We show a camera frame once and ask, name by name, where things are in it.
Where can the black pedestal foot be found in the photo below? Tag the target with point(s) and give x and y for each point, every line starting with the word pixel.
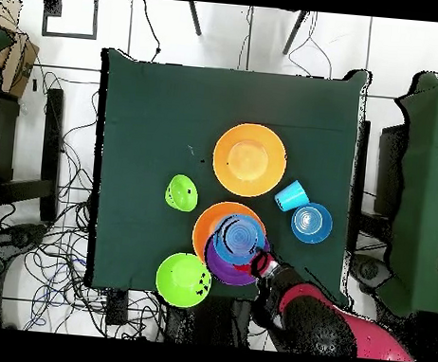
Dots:
pixel 20 236
pixel 369 270

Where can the cardboard box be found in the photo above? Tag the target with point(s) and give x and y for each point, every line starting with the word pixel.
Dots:
pixel 19 64

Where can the small green bowl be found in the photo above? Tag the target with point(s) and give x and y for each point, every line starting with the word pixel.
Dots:
pixel 181 193

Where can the large orange bowl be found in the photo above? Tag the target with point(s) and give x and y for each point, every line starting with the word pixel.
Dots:
pixel 249 160
pixel 203 225

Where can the red cup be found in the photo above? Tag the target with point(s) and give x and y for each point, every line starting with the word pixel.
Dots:
pixel 242 267

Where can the large green bowl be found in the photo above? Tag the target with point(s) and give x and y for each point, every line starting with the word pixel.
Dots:
pixel 181 280

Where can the purple bowl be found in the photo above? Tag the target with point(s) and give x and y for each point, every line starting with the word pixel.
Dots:
pixel 218 270

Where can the black metal stand frame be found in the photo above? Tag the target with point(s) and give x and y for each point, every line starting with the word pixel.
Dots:
pixel 53 136

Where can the dark green table cloth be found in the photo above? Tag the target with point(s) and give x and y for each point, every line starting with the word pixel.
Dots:
pixel 154 99

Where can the blue bowl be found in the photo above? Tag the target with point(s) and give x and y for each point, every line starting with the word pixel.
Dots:
pixel 311 222
pixel 238 239

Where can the black power strip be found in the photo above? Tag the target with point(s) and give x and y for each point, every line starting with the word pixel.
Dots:
pixel 116 309

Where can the black tripod leg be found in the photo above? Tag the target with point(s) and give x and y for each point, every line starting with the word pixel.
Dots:
pixel 294 33
pixel 195 19

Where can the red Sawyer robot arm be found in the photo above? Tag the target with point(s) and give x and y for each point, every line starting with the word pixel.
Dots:
pixel 317 322

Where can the blue cup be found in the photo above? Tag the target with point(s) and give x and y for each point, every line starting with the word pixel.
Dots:
pixel 292 195

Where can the black floor frame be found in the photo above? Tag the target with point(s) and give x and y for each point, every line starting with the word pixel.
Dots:
pixel 52 6

